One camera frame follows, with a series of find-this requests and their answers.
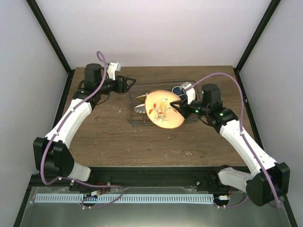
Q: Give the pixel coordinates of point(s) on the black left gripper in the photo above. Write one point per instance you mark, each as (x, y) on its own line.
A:
(123, 89)

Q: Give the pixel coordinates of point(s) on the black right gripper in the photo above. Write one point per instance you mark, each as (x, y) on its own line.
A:
(184, 110)

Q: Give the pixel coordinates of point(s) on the round woven bamboo tray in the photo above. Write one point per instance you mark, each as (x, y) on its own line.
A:
(142, 97)

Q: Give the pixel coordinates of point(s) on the blue ceramic mug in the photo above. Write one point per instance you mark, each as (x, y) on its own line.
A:
(177, 91)

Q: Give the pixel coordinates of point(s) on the round wooden plate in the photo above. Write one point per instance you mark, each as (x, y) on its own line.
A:
(159, 110)

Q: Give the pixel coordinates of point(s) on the striped white blue plate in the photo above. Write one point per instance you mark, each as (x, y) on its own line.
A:
(140, 109)

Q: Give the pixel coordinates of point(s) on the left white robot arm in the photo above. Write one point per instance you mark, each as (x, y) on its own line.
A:
(52, 156)

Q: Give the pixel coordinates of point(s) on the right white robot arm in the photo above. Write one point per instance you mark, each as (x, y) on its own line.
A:
(267, 180)

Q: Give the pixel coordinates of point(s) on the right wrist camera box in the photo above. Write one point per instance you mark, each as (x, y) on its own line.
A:
(188, 89)

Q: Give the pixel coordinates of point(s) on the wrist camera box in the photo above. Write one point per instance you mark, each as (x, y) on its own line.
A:
(188, 89)
(113, 67)

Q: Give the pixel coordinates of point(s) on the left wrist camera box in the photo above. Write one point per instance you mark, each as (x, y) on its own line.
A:
(113, 67)

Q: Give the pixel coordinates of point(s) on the grey wire dish rack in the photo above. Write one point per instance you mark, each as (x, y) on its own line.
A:
(139, 119)

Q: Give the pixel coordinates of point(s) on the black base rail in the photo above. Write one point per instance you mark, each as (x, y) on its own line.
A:
(200, 178)

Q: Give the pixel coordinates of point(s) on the black left frame post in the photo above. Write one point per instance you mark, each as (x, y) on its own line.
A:
(48, 33)

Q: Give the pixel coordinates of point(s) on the black frame post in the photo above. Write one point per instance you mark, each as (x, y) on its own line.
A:
(48, 33)
(257, 33)

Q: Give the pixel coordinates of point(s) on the black right frame post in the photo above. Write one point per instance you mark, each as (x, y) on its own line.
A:
(257, 33)

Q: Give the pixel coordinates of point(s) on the light blue slotted cable duct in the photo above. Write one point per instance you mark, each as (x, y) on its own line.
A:
(126, 198)

